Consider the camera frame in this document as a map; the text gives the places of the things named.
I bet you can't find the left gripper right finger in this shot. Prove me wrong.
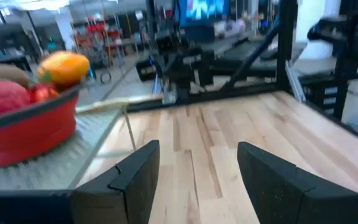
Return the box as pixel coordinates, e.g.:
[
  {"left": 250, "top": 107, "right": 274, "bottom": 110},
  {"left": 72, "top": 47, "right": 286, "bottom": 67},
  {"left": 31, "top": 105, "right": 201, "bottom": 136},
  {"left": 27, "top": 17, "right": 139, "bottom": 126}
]
[{"left": 237, "top": 141, "right": 357, "bottom": 224}]

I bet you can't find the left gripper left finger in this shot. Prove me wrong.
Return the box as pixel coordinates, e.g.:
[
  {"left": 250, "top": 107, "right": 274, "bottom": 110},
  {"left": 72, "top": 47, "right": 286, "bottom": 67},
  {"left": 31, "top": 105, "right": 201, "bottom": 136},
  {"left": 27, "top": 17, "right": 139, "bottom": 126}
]
[{"left": 71, "top": 139, "right": 160, "bottom": 224}]

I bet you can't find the red collapsible colander bowl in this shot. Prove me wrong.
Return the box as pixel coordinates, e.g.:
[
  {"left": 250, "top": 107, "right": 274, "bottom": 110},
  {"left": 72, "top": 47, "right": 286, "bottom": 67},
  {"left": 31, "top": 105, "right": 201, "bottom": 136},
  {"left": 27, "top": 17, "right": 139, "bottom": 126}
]
[{"left": 0, "top": 82, "right": 83, "bottom": 169}]

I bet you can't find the red strawberry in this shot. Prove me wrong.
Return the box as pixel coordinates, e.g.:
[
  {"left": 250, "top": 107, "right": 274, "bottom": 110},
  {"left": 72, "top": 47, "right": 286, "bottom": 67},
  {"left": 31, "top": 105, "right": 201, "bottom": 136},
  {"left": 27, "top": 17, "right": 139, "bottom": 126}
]
[{"left": 29, "top": 82, "right": 60, "bottom": 103}]

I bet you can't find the yellow bread roll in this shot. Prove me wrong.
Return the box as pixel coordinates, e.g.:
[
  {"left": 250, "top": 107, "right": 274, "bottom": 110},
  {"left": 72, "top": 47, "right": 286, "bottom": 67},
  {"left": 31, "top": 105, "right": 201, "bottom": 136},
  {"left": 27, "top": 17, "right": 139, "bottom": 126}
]
[{"left": 37, "top": 50, "right": 91, "bottom": 86}]

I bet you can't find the brown kiwi fruit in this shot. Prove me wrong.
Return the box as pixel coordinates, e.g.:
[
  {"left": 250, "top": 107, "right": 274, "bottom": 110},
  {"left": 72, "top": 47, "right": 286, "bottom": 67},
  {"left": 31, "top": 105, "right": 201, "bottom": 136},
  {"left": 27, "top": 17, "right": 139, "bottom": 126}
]
[{"left": 0, "top": 63, "right": 30, "bottom": 88}]

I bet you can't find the green perforated metal riser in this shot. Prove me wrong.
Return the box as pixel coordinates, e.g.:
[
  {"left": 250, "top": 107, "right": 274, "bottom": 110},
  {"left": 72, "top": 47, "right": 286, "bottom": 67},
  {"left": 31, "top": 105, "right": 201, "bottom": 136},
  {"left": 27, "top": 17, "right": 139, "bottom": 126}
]
[{"left": 0, "top": 98, "right": 137, "bottom": 191}]

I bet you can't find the shelf with red bins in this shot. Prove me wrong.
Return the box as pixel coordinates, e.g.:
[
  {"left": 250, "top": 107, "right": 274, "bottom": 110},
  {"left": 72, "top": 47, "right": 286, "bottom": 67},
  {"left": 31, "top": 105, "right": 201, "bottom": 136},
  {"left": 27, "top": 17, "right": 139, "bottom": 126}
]
[{"left": 73, "top": 18, "right": 124, "bottom": 60}]

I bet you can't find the bright display screen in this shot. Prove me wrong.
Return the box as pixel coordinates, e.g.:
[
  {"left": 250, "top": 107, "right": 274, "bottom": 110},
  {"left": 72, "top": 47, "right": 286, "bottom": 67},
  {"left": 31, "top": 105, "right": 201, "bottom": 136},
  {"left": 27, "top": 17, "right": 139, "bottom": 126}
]
[{"left": 178, "top": 0, "right": 231, "bottom": 27}]

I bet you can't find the silver mounting bracket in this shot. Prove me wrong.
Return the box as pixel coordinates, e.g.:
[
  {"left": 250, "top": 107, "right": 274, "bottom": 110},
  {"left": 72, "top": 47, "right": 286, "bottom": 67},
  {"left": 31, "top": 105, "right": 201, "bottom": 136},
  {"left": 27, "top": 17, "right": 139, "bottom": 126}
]
[{"left": 162, "top": 83, "right": 178, "bottom": 105}]

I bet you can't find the black aluminium table frame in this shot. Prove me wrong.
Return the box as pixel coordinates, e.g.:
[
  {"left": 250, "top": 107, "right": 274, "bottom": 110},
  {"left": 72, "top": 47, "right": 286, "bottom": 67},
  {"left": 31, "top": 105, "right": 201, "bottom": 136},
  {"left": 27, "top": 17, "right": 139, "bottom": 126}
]
[{"left": 126, "top": 0, "right": 358, "bottom": 147}]

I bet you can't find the coiled black cable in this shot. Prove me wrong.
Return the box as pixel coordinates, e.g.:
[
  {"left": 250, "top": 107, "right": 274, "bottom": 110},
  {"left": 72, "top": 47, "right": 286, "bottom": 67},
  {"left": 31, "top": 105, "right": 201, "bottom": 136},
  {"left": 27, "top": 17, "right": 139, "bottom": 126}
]
[{"left": 99, "top": 71, "right": 112, "bottom": 85}]

